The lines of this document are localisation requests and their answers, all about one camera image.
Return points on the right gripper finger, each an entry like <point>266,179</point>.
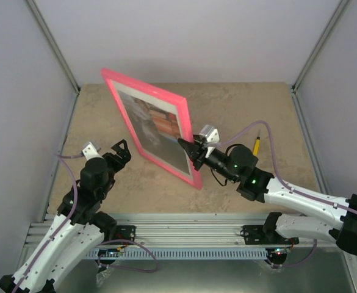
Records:
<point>190,148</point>
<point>199,140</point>

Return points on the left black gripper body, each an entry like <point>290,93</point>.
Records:
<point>119,164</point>

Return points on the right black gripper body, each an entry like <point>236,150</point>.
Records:
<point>199,157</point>

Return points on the cat and books photo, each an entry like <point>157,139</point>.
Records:
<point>157,131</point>

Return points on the pink wooden photo frame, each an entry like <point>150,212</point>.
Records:
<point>163,99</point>

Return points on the yellow handled screwdriver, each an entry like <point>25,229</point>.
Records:
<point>257,143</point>

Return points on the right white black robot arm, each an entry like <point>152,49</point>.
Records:
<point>323,217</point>

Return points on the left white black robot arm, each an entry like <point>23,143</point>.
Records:
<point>77,227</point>

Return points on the clear plastic bag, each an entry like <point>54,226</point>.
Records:
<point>102,274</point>

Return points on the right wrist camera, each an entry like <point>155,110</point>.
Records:
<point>210,138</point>

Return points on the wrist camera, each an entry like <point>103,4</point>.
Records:
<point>90,151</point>
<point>210,138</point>

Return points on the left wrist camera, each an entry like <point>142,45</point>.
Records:
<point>90,151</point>

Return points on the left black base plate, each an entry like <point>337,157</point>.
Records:
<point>124,232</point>

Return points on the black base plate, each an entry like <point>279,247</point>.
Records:
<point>254,235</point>
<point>124,232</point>

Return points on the aluminium rail base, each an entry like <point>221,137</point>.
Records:
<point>173,230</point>

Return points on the grey slotted cable duct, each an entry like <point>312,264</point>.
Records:
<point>131,253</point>

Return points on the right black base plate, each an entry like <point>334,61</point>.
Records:
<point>254,235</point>

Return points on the left aluminium corner post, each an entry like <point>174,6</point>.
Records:
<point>48,36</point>

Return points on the aluminium corner post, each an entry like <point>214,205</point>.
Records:
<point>48,36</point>
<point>335,18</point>

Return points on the right aluminium corner post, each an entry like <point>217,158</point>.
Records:
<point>335,18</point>

